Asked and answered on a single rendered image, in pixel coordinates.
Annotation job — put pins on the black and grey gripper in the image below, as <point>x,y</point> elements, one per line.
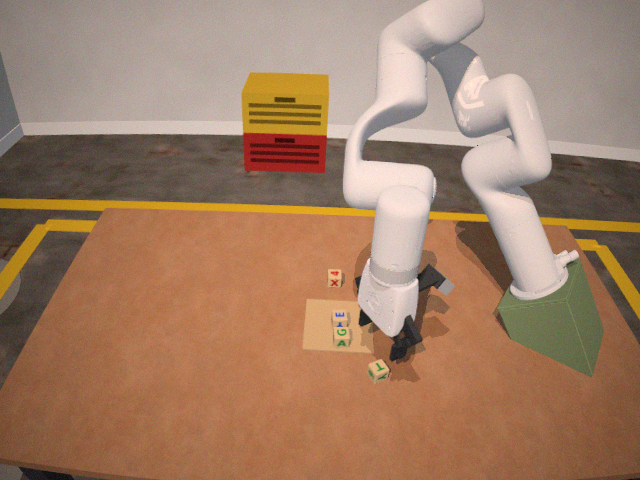
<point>391,307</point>

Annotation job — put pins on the tan flat mat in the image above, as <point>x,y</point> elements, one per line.
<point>318,333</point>

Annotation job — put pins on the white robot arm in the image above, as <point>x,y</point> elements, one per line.
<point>490,170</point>

